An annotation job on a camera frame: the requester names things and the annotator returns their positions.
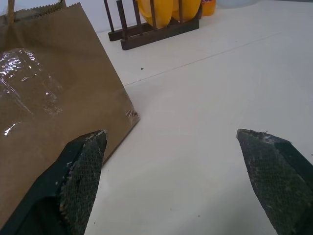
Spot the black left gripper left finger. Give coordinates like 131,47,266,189
0,130,109,235

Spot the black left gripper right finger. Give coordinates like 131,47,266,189
236,128,313,235

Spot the brown paper bag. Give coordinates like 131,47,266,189
0,0,141,220

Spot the dark wooden plate rack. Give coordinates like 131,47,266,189
103,0,200,51

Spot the orange bottle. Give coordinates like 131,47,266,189
201,0,217,17

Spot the yellow plate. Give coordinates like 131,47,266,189
172,0,202,21
136,0,179,29

